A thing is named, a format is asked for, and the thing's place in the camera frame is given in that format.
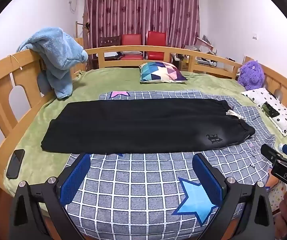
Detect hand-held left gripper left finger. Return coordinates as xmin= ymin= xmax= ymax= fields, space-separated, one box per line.
xmin=10 ymin=152 xmax=92 ymax=240

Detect maroon striped curtain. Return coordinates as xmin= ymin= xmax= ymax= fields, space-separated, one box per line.
xmin=83 ymin=0 xmax=200 ymax=49

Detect wooden coat rack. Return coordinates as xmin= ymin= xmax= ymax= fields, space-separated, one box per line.
xmin=75 ymin=21 xmax=91 ymax=49

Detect white star-print cloth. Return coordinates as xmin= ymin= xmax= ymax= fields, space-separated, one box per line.
xmin=266 ymin=180 xmax=287 ymax=213

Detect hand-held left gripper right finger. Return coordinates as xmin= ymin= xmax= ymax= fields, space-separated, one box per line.
xmin=192 ymin=153 xmax=276 ymax=240

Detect white flower-print pillow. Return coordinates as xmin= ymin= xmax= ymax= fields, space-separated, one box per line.
xmin=241 ymin=88 xmax=287 ymax=137

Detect grey checked star-print blanket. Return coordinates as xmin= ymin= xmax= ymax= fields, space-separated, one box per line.
xmin=65 ymin=90 xmax=276 ymax=240

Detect black smartphone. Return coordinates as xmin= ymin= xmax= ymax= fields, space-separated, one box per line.
xmin=6 ymin=149 xmax=25 ymax=180

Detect green bed sheet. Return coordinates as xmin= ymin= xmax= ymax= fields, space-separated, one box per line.
xmin=3 ymin=67 xmax=287 ymax=210

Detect black pants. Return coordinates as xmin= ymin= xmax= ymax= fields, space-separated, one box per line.
xmin=41 ymin=97 xmax=256 ymax=154

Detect purple plush toy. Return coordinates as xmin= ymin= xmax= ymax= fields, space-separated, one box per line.
xmin=237 ymin=60 xmax=266 ymax=90

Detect light blue fleece blanket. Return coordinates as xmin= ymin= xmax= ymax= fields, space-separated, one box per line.
xmin=17 ymin=27 xmax=89 ymax=99

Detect geometric patterned pillow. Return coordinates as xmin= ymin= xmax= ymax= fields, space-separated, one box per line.
xmin=139 ymin=61 xmax=188 ymax=83

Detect dark wooden chair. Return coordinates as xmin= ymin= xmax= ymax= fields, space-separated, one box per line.
xmin=99 ymin=36 xmax=122 ymax=60

